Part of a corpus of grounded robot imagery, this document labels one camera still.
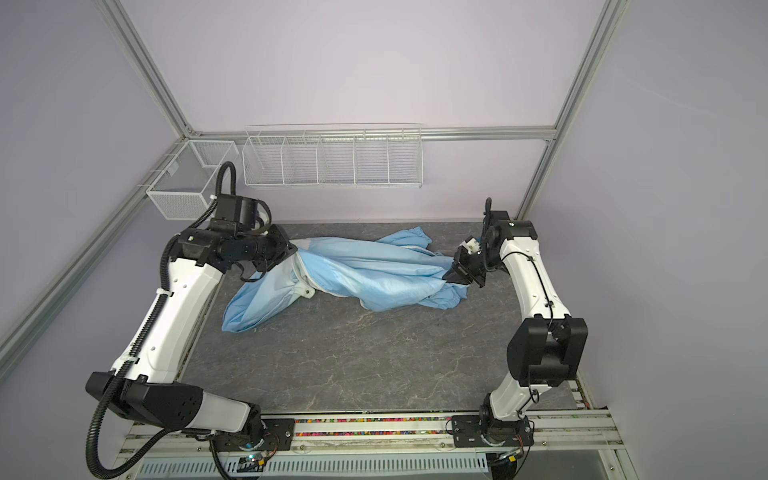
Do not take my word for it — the aluminium mounting rail front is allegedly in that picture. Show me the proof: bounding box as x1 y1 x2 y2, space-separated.
119 410 625 460

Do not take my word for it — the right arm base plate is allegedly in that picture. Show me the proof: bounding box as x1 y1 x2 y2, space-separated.
449 414 534 448

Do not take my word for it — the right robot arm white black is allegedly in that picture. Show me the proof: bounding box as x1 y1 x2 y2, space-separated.
444 222 588 446

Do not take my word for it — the white mesh box basket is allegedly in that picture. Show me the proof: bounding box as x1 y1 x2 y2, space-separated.
147 140 239 221

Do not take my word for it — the small green circuit board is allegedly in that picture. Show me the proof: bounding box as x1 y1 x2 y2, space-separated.
236 455 267 473

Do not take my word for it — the light blue jacket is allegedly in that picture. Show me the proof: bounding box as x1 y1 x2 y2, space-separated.
221 227 468 333

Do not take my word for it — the white vent grille strip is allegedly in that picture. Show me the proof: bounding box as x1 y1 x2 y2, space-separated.
129 453 490 479

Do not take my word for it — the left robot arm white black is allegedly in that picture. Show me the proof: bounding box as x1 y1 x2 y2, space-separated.
85 225 296 479

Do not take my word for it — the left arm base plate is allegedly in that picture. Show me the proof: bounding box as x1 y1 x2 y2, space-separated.
213 418 296 453

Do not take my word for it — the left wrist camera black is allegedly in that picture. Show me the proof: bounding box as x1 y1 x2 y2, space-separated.
209 194 265 236

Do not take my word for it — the white wire shelf basket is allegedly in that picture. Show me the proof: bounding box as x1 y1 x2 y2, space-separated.
241 123 424 188

